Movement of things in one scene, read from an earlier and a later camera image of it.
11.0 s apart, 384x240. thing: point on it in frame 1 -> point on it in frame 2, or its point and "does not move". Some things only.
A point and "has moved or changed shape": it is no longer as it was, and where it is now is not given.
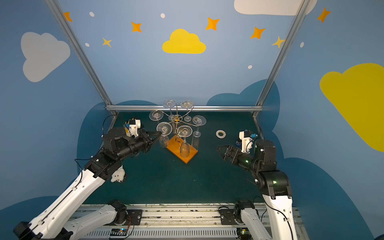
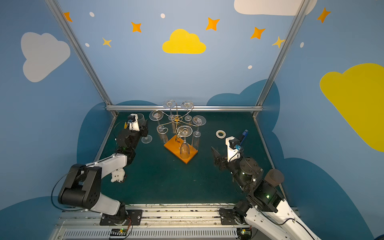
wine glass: [184, 131] does not move
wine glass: [166, 129] has moved or changed shape
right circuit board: [244, 233] does not move
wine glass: [170, 103] does not move
